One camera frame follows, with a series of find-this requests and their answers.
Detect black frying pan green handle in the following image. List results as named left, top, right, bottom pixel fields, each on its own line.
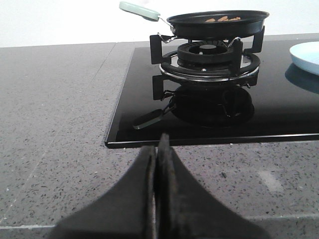
left=119, top=1, right=270, bottom=40

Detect wire pan support ring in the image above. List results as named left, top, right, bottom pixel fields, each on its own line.
left=157, top=32, right=242, bottom=48

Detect brown meat pieces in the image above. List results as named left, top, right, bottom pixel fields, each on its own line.
left=205, top=16, right=241, bottom=22

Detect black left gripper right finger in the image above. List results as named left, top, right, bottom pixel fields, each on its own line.
left=155, top=133, right=271, bottom=239

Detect light blue plate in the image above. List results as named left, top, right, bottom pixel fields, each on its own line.
left=290, top=41, right=319, bottom=76

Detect black pan support grate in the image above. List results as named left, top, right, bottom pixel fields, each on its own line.
left=150, top=30, right=264, bottom=84

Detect black burner under pan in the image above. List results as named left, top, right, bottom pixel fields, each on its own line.
left=177, top=41, right=236, bottom=67

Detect black glass gas cooktop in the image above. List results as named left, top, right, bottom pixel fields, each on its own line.
left=105, top=39, right=319, bottom=148

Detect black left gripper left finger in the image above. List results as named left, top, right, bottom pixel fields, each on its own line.
left=49, top=146, right=155, bottom=239

